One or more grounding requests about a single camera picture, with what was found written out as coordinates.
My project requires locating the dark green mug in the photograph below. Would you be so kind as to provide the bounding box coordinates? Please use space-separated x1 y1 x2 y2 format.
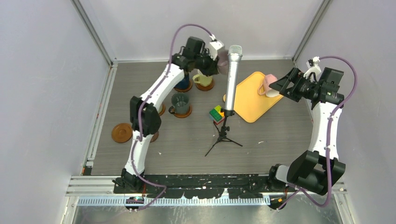
168 92 190 115

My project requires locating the silver microphone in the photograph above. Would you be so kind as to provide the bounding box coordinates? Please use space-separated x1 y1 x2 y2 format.
225 45 242 116

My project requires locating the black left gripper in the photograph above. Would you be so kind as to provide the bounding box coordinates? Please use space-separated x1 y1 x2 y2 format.
193 49 219 77

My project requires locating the aluminium front rail frame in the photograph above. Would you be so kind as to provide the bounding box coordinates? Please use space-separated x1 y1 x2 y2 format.
65 173 348 207

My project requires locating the black microphone tripod stand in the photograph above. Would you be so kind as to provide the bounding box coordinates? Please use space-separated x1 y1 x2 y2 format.
205 108 243 157

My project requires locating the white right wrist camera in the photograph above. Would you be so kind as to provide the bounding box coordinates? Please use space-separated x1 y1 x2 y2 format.
304 56 322 82

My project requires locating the dark walnut wooden coaster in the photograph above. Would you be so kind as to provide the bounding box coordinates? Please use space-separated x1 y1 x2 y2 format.
150 131 159 142

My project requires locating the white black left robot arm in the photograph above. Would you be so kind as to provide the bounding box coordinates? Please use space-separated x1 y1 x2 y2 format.
113 37 225 194

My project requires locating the yellow tray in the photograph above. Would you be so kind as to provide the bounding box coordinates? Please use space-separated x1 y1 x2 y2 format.
234 71 283 123

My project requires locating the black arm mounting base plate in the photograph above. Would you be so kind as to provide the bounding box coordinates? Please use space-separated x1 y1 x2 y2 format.
113 174 286 199

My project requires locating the pink cream mug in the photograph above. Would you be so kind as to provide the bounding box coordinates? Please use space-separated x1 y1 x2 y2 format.
257 74 280 98

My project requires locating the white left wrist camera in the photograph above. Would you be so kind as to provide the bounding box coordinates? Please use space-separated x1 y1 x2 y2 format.
208 34 225 61

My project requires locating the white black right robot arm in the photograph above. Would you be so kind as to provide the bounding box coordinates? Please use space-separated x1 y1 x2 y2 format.
266 67 346 196

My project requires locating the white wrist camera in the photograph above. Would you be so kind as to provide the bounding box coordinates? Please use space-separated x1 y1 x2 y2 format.
304 56 322 82
208 34 225 61

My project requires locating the mauve purple mug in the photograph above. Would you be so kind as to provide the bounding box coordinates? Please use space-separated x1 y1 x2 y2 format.
217 49 229 75

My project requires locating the cream yellow mug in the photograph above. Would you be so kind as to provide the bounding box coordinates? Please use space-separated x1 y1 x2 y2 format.
192 70 213 87

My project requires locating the colourful toy brick block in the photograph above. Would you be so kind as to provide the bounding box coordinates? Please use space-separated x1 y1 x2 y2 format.
209 105 225 125

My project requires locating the brown wooden coaster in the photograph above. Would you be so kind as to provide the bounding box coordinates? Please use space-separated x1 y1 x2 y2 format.
195 79 215 91
169 105 192 119
111 123 133 143
158 103 166 116
174 83 192 92

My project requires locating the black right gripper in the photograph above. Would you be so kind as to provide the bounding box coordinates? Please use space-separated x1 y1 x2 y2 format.
269 67 321 103

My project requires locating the dark blue mug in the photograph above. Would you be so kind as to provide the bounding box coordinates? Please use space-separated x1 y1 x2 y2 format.
175 71 190 90

